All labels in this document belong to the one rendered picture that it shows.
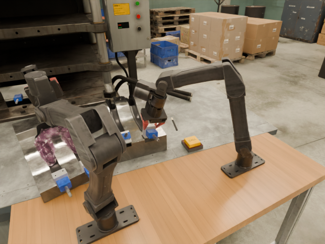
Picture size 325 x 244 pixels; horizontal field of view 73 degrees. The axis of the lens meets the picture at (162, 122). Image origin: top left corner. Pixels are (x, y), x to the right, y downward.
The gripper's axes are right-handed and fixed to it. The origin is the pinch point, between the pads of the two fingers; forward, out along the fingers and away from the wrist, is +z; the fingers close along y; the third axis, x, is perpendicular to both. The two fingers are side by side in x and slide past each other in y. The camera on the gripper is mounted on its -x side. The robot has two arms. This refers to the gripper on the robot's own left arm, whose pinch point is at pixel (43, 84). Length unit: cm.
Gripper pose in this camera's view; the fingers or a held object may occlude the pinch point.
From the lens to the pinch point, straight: 95.4
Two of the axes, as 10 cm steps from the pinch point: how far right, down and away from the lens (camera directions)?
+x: 1.7, 7.8, 6.0
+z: -4.4, -4.8, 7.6
